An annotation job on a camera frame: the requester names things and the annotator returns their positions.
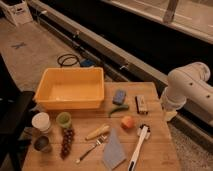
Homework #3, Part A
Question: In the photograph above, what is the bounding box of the green plastic cup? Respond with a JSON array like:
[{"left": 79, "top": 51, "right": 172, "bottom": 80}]
[{"left": 56, "top": 112, "right": 72, "bottom": 128}]

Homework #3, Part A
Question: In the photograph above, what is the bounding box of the blue sponge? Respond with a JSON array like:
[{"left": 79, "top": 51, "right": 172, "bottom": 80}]
[{"left": 113, "top": 89, "right": 126, "bottom": 105}]

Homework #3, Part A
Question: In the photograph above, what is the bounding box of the orange peach fruit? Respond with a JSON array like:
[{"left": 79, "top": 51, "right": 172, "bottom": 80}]
[{"left": 121, "top": 116, "right": 135, "bottom": 129}]

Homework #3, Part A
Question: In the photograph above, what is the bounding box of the white storage box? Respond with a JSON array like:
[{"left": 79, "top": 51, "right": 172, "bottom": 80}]
[{"left": 0, "top": 0, "right": 33, "bottom": 26}]

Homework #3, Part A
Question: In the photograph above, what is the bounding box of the yellow plastic bin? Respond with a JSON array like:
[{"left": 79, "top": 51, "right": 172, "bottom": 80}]
[{"left": 34, "top": 67, "right": 104, "bottom": 110}]

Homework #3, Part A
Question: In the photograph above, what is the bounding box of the black whiteboard eraser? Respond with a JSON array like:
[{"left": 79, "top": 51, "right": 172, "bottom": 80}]
[{"left": 135, "top": 95, "right": 148, "bottom": 114}]

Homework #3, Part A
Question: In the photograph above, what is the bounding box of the blue floor object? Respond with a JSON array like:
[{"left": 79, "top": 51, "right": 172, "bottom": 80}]
[{"left": 80, "top": 59, "right": 95, "bottom": 67}]

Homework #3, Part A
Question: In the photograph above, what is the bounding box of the blue folded cloth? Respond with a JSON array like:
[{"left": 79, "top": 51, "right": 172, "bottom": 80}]
[{"left": 102, "top": 128, "right": 126, "bottom": 171}]

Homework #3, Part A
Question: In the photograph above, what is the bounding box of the white paper cup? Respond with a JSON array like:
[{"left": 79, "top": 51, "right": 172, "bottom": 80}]
[{"left": 31, "top": 112, "right": 51, "bottom": 133}]

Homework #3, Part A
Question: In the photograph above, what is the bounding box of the green chili pepper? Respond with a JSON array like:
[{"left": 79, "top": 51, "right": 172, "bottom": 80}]
[{"left": 108, "top": 104, "right": 129, "bottom": 118}]

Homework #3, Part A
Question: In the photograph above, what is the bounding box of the dark grape bunch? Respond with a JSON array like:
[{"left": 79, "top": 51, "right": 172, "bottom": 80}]
[{"left": 60, "top": 128, "right": 74, "bottom": 159}]

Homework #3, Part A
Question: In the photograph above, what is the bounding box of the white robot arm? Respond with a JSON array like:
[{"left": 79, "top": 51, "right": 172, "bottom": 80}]
[{"left": 160, "top": 62, "right": 213, "bottom": 121}]

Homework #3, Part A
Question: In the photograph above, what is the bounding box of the silver metal fork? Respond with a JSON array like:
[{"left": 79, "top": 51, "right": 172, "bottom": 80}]
[{"left": 75, "top": 135, "right": 107, "bottom": 164}]

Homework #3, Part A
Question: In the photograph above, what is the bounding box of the black coiled cable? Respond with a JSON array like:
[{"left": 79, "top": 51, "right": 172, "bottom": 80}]
[{"left": 56, "top": 53, "right": 81, "bottom": 68}]

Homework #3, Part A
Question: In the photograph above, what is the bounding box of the grey metal cup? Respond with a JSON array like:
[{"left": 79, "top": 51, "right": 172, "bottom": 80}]
[{"left": 34, "top": 136, "right": 52, "bottom": 153}]

